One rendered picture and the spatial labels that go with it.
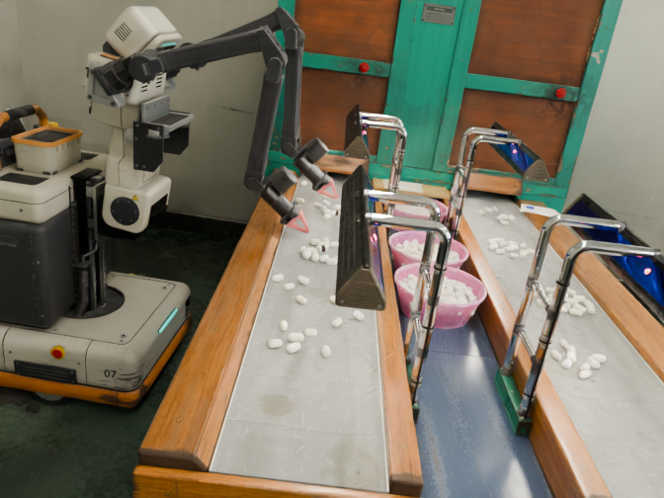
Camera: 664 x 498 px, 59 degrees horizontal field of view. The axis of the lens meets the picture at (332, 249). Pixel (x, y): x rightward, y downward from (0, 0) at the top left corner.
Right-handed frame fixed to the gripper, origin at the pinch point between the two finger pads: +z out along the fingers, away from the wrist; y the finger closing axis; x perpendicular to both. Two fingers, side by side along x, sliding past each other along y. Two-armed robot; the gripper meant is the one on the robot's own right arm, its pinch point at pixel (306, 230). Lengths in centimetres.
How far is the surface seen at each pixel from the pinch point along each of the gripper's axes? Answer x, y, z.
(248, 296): 6, -53, -8
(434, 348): -18, -51, 35
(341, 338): -7, -63, 12
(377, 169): -21, 72, 16
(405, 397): -18, -86, 20
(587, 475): -38, -102, 44
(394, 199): -40, -67, -7
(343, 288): -31, -103, -12
